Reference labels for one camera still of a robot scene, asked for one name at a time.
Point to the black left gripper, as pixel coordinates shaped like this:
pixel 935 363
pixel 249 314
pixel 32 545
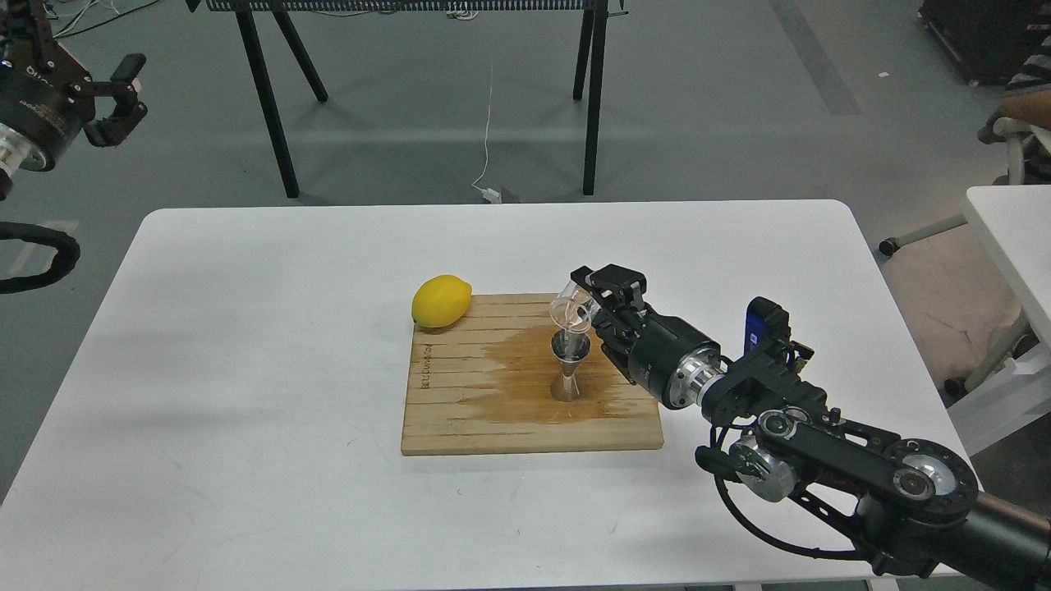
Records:
pixel 39 118

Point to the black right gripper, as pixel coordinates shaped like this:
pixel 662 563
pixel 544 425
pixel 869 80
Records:
pixel 666 356

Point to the clear glass measuring cup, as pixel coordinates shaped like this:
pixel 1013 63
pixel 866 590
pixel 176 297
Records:
pixel 574 309

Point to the steel double jigger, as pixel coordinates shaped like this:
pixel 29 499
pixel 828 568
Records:
pixel 570 349

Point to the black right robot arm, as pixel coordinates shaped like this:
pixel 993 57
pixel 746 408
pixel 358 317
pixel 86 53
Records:
pixel 907 505

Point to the wooden cutting board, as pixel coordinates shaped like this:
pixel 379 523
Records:
pixel 481 386

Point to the yellow lemon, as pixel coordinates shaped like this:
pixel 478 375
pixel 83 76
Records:
pixel 441 301

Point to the person in striped shirt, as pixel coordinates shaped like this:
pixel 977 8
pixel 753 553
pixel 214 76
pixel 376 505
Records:
pixel 1026 97

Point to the black box on floor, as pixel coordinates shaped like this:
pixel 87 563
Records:
pixel 987 40

